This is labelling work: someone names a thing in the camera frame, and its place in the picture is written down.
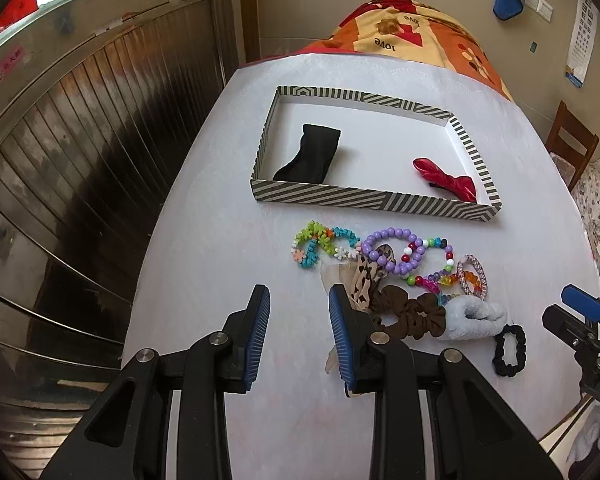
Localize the person's right hand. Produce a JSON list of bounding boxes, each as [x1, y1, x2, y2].
[[566, 402, 600, 467]]

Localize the wall calendar poster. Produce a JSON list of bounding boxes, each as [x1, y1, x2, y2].
[[563, 0, 600, 89]]

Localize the black fabric hair bow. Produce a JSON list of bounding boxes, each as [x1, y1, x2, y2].
[[272, 123, 342, 184]]

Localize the white wall switch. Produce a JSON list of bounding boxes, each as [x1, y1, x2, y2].
[[524, 0, 554, 24]]

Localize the brown scrunchie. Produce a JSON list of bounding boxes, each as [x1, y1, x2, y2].
[[367, 284, 449, 344]]

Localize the red bow hair clip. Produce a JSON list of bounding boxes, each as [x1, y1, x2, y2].
[[412, 157, 479, 205]]

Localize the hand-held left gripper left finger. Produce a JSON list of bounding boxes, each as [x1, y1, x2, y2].
[[41, 284, 272, 480]]

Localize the metal roller door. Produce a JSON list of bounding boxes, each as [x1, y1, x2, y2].
[[0, 0, 242, 480]]

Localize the multicolour bead bracelet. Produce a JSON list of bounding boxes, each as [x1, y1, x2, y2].
[[400, 237, 464, 295]]

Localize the colourful flower bead bracelet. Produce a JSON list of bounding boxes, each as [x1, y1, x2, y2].
[[290, 220, 364, 270]]

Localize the light blue fluffy scrunchie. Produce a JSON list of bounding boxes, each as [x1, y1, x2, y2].
[[437, 295, 509, 344]]

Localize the leopard print hair tie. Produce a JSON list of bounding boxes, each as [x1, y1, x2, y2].
[[347, 242, 399, 312]]

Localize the orange printed blanket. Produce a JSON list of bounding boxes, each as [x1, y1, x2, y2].
[[292, 0, 516, 104]]

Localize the purple bead bracelet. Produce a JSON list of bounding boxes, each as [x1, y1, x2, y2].
[[361, 227, 427, 276]]

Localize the black scrunchie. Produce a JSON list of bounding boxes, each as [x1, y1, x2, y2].
[[493, 324, 528, 378]]

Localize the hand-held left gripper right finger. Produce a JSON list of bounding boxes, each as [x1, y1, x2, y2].
[[327, 283, 564, 480]]

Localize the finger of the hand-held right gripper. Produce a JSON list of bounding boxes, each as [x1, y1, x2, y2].
[[541, 284, 600, 352]]

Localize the wooden chair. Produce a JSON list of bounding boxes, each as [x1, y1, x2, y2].
[[546, 101, 600, 191]]

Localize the striped cardboard box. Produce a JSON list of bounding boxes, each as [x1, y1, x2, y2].
[[250, 85, 504, 224]]

